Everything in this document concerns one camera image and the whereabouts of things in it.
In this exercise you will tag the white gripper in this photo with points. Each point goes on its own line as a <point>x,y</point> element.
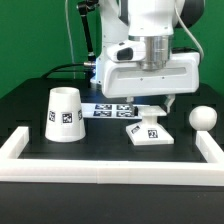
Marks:
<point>124,77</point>

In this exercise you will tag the white lamp base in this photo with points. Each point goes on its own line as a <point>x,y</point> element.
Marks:
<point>148,131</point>

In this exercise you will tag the white lamp bulb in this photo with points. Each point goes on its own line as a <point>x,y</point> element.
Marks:
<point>203,118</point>

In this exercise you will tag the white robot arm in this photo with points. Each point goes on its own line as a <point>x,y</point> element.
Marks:
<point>148,22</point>

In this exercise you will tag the white conical lamp shade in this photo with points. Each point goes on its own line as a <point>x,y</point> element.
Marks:
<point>65,122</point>

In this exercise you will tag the paper sheet with markers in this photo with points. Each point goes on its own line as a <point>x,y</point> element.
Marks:
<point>107,111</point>

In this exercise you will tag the white U-shaped fence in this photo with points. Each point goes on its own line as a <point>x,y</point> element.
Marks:
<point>15,169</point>

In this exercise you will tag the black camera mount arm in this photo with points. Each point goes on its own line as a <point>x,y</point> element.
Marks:
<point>84,7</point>

